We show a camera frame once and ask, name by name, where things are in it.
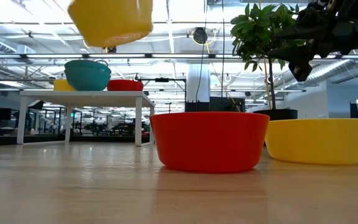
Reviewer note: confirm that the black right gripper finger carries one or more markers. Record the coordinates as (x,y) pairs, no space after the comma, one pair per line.
(300,60)
(300,29)

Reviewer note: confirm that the yellow plastic mini bowl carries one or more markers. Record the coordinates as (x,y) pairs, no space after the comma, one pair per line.
(319,143)
(60,81)
(61,87)
(110,21)

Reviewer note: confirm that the red plastic mini bowl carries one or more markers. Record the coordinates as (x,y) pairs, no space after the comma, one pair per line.
(210,143)
(125,81)
(125,87)

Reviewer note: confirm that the teal patterned mini bowl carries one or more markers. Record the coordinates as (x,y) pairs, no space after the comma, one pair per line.
(85,63)
(87,81)

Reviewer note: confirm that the green leafy plant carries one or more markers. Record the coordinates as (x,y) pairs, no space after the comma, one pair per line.
(259,28)

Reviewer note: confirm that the black power box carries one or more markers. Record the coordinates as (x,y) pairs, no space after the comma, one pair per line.
(214,104)

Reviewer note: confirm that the white perforated metal shelf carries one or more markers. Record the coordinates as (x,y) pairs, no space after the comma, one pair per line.
(85,97)

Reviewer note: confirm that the silver ventilation duct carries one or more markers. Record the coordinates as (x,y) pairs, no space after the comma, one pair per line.
(331,73)

